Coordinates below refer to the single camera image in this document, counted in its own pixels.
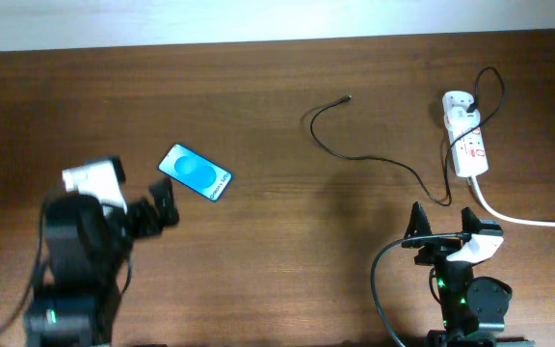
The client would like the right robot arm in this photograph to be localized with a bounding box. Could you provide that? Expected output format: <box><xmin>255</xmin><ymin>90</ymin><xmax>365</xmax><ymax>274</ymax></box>
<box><xmin>404</xmin><ymin>202</ymin><xmax>513</xmax><ymax>346</ymax></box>

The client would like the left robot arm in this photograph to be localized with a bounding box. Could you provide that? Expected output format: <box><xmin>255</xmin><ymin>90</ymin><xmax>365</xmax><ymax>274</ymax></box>
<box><xmin>23</xmin><ymin>177</ymin><xmax>179</xmax><ymax>346</ymax></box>

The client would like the white power strip cord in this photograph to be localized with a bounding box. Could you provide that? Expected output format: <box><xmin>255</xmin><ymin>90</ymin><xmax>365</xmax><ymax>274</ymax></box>
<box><xmin>467</xmin><ymin>174</ymin><xmax>555</xmax><ymax>230</ymax></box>

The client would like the blue Samsung Galaxy smartphone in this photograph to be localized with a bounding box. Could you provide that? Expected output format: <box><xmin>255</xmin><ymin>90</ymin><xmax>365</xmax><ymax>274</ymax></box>
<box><xmin>158</xmin><ymin>144</ymin><xmax>233</xmax><ymax>201</ymax></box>

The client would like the black USB charging cable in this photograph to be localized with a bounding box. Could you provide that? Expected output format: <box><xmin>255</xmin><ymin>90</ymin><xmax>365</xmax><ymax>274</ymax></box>
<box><xmin>309</xmin><ymin>66</ymin><xmax>507</xmax><ymax>207</ymax></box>

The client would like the white USB charger plug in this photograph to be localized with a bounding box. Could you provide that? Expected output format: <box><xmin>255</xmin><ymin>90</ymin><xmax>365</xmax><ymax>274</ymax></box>
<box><xmin>444</xmin><ymin>106</ymin><xmax>481</xmax><ymax>132</ymax></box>

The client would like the white power strip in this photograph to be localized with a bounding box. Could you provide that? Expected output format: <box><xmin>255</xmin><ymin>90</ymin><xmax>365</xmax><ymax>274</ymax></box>
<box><xmin>442</xmin><ymin>91</ymin><xmax>489</xmax><ymax>178</ymax></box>

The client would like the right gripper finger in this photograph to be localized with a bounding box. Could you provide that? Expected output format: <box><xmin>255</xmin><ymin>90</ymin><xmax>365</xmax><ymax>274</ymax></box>
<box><xmin>461</xmin><ymin>207</ymin><xmax>483</xmax><ymax>234</ymax></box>
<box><xmin>404</xmin><ymin>201</ymin><xmax>433</xmax><ymax>239</ymax></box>

